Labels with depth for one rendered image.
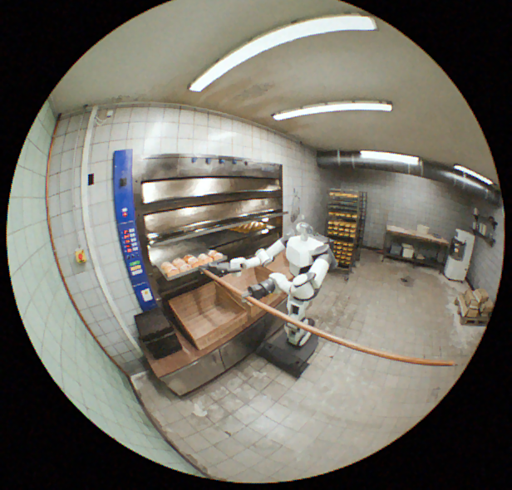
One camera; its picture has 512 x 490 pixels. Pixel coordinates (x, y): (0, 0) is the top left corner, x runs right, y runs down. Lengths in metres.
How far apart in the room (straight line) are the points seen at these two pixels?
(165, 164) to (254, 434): 2.42
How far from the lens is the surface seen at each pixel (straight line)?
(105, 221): 1.37
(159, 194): 1.40
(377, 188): 5.52
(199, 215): 1.57
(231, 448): 1.78
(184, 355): 1.49
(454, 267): 5.42
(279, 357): 1.86
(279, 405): 1.82
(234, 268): 1.20
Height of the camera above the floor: 1.76
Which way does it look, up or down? 16 degrees down
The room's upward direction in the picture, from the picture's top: 1 degrees counter-clockwise
